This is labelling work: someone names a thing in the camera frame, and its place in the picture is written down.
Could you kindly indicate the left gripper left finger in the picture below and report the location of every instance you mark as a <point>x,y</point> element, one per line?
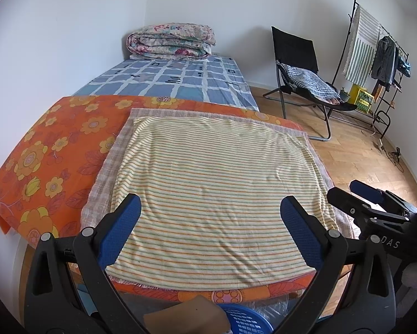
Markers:
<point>115,228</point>

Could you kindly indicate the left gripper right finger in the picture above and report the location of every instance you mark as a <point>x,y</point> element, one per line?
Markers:
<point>309,235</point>

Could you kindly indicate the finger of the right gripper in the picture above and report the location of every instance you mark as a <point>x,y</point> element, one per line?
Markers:
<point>367,192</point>
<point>349,204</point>

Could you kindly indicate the beige checked cloth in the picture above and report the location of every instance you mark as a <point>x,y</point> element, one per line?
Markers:
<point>99,199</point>

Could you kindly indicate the orange floral blanket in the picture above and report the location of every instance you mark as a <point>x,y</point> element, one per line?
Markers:
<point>46,180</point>

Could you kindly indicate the black clothes rack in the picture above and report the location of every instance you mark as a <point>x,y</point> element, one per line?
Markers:
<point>384,100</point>

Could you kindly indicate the yellow crate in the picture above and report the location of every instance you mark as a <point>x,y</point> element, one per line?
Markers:
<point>360,97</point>

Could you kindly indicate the striped yellow towel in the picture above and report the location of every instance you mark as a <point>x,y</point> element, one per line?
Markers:
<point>210,190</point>

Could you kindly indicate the blue plastic basket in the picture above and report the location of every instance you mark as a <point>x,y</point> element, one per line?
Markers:
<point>244,320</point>

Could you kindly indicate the dark hanging jacket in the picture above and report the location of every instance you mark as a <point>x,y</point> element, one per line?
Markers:
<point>384,65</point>

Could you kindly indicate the checked cloth on chair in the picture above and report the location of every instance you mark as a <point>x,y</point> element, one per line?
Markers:
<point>306,79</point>

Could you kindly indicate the blue hanging garment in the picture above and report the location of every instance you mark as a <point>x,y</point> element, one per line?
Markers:
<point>404,67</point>

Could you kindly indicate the striped hanging towel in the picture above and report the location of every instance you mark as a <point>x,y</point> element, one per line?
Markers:
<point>364,37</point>

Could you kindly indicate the black folding chair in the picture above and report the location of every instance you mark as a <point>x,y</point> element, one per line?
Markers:
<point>300,52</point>

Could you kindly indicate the blue checked mattress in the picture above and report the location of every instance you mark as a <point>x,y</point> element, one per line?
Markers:
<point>216,80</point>

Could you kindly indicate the folded floral quilt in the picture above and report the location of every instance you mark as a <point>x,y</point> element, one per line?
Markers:
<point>172,41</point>

